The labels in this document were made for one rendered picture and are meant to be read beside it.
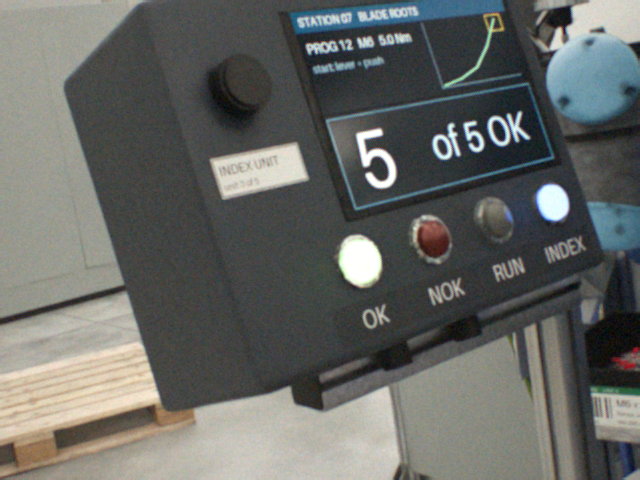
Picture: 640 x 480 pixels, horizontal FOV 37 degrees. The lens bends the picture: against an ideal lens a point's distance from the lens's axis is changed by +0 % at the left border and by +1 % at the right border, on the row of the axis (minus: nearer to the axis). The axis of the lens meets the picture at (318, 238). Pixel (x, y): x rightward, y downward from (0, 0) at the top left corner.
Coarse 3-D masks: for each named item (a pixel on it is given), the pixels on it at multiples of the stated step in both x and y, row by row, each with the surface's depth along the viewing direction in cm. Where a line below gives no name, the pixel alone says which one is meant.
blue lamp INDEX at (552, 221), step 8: (544, 184) 55; (552, 184) 55; (536, 192) 55; (544, 192) 54; (552, 192) 54; (560, 192) 55; (536, 200) 54; (544, 200) 54; (552, 200) 54; (560, 200) 55; (536, 208) 54; (544, 208) 54; (552, 208) 54; (560, 208) 54; (568, 208) 56; (544, 216) 54; (552, 216) 55; (560, 216) 55; (552, 224) 55
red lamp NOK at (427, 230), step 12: (420, 216) 49; (432, 216) 49; (420, 228) 49; (432, 228) 48; (444, 228) 49; (408, 240) 49; (420, 240) 48; (432, 240) 48; (444, 240) 49; (420, 252) 48; (432, 252) 48; (444, 252) 49; (432, 264) 49
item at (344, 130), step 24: (336, 120) 47; (360, 120) 48; (384, 120) 49; (336, 144) 47; (360, 144) 48; (384, 144) 49; (408, 144) 50; (360, 168) 48; (384, 168) 49; (408, 168) 49; (360, 192) 47; (384, 192) 48; (408, 192) 49
